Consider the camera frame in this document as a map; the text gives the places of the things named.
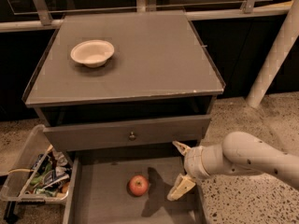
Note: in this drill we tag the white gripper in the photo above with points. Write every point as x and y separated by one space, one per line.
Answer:
193 161

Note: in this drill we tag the red apple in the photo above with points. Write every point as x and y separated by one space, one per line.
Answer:
138 185

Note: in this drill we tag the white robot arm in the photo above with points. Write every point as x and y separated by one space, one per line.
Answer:
238 154

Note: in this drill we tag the round metal drawer knob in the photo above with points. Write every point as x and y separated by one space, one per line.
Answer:
132 136

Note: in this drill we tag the grey open middle drawer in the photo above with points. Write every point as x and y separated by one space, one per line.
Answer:
99 192

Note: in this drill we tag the grey top drawer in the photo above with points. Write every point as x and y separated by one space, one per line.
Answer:
116 134

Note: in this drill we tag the grey wooden drawer cabinet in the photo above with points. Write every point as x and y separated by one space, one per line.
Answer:
159 70

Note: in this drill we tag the snack packets in bin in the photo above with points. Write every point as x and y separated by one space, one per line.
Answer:
50 176

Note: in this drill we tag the clear plastic storage bin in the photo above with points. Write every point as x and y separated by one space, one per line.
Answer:
18 177

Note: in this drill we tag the white paper bowl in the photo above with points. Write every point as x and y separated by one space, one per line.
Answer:
92 53

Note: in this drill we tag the metal railing with glass panel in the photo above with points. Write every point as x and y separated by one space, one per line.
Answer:
30 15

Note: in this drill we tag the white diagonal support post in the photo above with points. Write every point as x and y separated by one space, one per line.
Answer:
287 35

